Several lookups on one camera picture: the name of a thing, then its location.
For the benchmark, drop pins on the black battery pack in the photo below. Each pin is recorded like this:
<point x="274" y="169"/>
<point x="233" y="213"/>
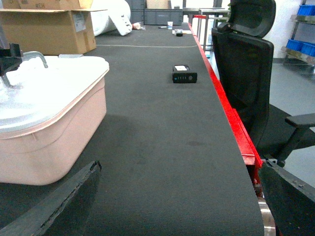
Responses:
<point x="182" y="74"/>

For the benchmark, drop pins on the cardboard box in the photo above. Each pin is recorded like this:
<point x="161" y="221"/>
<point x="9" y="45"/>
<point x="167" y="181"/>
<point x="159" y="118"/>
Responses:
<point x="49" y="31"/>

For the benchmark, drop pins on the white foam roll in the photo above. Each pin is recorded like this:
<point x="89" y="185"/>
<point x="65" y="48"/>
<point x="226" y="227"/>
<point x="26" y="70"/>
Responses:
<point x="111" y="15"/>

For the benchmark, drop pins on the red metal table frame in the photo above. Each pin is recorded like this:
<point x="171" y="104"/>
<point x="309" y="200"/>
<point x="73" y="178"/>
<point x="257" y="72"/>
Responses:
<point x="249" y="154"/>

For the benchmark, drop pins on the black office chair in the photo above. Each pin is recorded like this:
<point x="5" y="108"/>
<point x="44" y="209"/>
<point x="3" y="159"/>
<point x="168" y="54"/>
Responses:
<point x="244" y="61"/>

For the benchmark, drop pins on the white box lid with handle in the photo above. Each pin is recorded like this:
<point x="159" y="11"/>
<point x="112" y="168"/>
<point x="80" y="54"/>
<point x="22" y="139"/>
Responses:
<point x="38" y="93"/>

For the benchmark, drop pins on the grey plastic crate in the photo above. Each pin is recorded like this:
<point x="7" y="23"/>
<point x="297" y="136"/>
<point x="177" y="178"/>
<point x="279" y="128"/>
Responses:
<point x="162" y="16"/>

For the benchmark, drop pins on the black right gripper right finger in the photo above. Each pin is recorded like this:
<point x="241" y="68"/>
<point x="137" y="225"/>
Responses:
<point x="291" y="200"/>

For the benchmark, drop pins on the pink plastic box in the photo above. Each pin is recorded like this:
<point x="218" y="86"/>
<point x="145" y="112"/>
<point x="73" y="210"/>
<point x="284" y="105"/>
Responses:
<point x="44" y="153"/>

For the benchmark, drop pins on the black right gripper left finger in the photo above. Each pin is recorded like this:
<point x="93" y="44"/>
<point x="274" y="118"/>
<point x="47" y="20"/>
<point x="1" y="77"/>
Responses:
<point x="65" y="211"/>

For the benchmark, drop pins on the white paper cup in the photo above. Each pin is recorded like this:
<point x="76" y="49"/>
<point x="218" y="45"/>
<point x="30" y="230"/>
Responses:
<point x="170" y="25"/>

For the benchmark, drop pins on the small black device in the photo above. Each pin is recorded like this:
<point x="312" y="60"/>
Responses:
<point x="178" y="32"/>

